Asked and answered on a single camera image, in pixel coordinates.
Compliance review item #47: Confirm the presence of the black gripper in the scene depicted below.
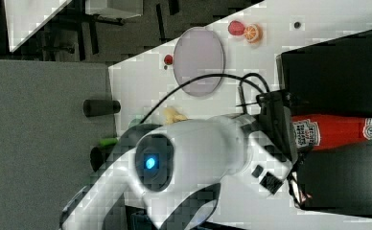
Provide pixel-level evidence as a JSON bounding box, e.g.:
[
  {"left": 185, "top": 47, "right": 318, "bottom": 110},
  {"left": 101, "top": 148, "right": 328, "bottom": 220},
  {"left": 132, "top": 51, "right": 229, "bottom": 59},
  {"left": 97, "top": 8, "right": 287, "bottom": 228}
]
[{"left": 256, "top": 90, "right": 298, "bottom": 163}]

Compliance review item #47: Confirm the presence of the red ketchup bottle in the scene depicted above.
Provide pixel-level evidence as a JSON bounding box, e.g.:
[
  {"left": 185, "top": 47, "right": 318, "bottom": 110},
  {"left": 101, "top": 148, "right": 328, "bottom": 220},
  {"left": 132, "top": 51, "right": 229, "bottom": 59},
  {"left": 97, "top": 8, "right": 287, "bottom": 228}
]
[{"left": 292, "top": 114, "right": 372, "bottom": 150}]

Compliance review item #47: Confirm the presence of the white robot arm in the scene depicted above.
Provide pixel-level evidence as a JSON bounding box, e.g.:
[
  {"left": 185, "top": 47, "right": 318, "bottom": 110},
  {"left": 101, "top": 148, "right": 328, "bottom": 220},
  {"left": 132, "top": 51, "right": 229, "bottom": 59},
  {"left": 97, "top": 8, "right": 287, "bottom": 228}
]
[{"left": 59, "top": 90, "right": 297, "bottom": 230}]

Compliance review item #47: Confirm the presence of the black toaster oven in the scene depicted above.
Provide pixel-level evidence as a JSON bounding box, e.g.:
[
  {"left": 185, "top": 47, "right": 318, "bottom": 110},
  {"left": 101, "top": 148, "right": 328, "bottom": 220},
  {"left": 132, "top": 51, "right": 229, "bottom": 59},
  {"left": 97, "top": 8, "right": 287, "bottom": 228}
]
[{"left": 276, "top": 30, "right": 372, "bottom": 218}]

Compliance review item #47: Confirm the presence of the orange slice toy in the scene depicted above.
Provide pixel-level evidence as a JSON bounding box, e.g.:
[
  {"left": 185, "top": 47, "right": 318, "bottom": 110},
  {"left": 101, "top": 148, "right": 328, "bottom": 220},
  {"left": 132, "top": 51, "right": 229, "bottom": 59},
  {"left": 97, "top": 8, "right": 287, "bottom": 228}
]
[{"left": 244, "top": 24, "right": 263, "bottom": 43}]

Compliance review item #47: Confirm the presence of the red fruit toy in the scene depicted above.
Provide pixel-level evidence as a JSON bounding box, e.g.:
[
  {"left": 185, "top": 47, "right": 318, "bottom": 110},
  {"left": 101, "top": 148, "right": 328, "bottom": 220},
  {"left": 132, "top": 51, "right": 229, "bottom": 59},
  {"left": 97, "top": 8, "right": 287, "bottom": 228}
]
[{"left": 228, "top": 20, "right": 245, "bottom": 36}]

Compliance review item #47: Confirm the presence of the grey round plate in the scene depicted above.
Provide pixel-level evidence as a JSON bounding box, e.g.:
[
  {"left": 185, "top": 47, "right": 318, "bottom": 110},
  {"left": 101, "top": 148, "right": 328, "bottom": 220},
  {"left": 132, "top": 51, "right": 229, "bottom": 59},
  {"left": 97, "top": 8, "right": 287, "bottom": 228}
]
[{"left": 173, "top": 27, "right": 225, "bottom": 84}]

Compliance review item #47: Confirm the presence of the yellow peeled banana toy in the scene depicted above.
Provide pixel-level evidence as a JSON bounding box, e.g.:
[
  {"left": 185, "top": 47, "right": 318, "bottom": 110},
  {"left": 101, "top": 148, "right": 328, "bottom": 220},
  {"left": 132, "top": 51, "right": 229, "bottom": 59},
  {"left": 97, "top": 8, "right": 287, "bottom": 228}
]
[{"left": 164, "top": 107, "right": 187, "bottom": 125}]

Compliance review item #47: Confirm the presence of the small red strawberry toy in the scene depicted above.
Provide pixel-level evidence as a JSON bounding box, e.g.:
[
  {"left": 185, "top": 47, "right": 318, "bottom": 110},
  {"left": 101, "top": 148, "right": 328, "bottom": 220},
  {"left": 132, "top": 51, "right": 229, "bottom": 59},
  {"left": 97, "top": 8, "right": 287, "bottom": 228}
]
[{"left": 164, "top": 55, "right": 174, "bottom": 65}]

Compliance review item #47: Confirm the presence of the green perforated colander bowl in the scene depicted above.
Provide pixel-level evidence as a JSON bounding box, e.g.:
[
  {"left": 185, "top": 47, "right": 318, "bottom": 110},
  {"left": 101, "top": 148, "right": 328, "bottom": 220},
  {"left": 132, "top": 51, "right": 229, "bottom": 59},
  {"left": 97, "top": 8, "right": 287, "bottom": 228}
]
[{"left": 128, "top": 119, "right": 142, "bottom": 128}]

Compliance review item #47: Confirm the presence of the green spatula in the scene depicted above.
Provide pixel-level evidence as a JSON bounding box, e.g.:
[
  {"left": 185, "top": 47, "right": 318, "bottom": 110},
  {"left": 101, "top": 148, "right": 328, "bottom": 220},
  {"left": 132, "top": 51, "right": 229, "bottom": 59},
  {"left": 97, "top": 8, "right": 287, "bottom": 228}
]
[{"left": 99, "top": 137, "right": 118, "bottom": 148}]

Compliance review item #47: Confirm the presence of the black cylinder cup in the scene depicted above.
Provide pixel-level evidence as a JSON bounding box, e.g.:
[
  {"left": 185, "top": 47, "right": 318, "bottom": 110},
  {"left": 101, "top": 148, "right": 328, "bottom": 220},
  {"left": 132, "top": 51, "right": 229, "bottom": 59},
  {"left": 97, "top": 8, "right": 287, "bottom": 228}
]
[{"left": 90, "top": 146, "right": 110, "bottom": 172}]

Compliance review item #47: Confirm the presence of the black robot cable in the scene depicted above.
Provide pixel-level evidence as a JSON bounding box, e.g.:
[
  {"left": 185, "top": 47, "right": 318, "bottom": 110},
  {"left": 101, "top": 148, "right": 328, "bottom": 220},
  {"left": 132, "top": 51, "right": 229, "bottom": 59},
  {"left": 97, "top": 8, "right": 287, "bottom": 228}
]
[{"left": 139, "top": 72, "right": 271, "bottom": 125}]

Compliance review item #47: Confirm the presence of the black cylindrical post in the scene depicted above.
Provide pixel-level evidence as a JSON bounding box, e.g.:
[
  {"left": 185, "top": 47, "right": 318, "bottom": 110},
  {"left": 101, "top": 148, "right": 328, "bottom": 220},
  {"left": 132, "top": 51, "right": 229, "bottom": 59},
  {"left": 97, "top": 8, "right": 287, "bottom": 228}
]
[{"left": 82, "top": 100, "right": 121, "bottom": 117}]

